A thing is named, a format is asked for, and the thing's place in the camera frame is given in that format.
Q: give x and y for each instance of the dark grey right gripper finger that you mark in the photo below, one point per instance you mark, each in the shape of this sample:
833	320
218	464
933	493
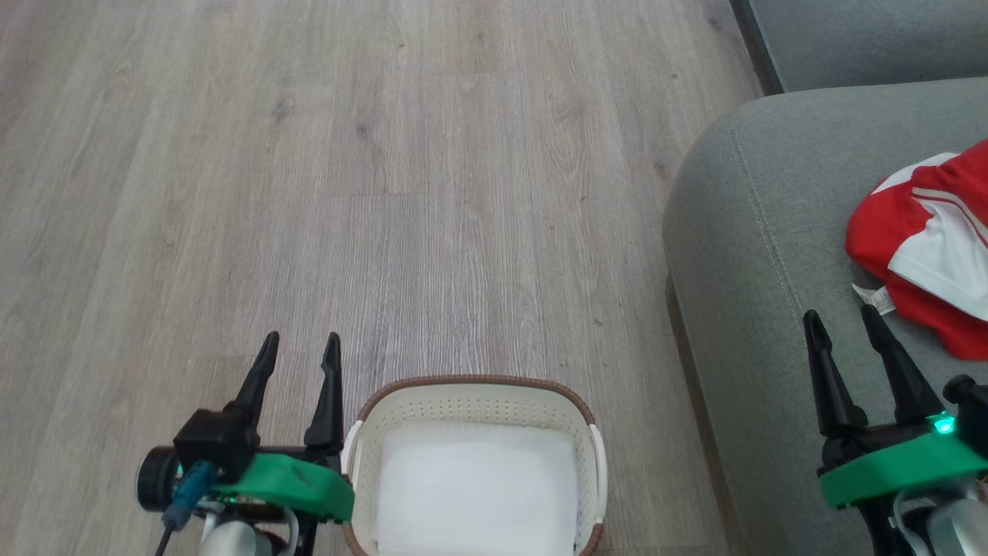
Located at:
899	371
830	378

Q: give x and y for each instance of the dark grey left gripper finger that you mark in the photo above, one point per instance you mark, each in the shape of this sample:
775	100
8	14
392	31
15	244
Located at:
262	371
330	394

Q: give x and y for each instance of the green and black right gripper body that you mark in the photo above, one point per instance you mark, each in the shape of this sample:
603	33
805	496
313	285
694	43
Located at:
888	467

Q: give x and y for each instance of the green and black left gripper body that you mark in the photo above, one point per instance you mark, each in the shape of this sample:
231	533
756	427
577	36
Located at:
301	483

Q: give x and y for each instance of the red and white garment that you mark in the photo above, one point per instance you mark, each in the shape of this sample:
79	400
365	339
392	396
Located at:
872	239

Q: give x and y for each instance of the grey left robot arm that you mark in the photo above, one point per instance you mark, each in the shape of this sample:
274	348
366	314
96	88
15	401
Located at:
231	540

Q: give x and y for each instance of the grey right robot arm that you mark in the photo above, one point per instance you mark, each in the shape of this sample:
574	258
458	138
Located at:
953	529

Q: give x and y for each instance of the cream plastic laundry basket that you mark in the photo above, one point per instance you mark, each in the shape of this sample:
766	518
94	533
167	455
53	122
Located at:
463	401

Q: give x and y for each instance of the grey sofa seat cushion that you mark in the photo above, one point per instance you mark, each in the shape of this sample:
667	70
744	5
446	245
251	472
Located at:
864	38

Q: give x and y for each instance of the grey sofa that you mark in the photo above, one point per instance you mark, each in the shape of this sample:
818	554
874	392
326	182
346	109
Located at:
756	270

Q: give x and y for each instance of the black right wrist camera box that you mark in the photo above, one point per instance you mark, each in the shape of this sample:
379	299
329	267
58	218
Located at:
971	413

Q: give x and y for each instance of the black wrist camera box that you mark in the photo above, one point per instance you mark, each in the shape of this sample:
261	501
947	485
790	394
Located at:
212	444
971	413

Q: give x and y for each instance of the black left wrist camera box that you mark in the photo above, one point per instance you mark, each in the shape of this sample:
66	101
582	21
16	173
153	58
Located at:
212	444

